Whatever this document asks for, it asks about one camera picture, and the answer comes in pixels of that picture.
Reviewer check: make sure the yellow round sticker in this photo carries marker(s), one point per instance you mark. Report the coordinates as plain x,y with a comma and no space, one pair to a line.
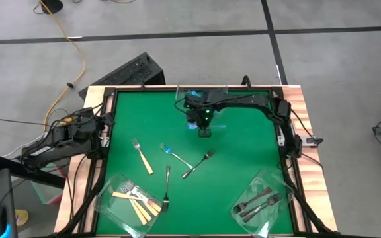
22,218

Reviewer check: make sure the clear plastic bin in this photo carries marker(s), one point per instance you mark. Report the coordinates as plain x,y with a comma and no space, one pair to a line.
111,215
276,182
180,94

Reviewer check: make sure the green and pink box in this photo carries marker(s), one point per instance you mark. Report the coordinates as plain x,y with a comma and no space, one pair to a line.
46,193

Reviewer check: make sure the black round stand base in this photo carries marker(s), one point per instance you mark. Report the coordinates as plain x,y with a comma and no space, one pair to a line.
52,5

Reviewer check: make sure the black arched frame mount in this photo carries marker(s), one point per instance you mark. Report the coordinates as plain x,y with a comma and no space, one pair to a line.
143,85
246,81

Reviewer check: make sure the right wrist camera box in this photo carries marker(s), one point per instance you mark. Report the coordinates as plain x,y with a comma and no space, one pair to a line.
204,133

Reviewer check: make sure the iridescent blue fork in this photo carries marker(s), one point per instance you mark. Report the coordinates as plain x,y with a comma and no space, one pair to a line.
180,159
192,125
194,93

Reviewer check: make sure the silver arm base bracket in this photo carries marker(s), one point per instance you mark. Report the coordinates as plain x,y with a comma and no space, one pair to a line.
104,142
313,141

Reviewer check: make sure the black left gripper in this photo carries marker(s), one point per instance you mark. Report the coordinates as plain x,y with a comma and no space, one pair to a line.
98,126

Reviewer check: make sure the green felt mat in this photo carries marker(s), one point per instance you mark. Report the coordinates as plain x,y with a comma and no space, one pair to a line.
137,109

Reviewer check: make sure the black metal table frame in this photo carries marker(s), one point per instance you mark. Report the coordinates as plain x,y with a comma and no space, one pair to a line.
144,89

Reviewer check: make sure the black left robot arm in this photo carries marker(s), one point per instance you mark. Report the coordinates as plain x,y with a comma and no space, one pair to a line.
55,150

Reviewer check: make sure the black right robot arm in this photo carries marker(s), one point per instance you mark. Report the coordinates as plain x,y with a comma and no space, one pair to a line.
253,99

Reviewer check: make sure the black desk beam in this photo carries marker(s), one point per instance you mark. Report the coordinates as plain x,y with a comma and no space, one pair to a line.
28,172

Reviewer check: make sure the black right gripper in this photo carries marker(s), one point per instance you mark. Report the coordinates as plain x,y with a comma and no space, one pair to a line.
198,109

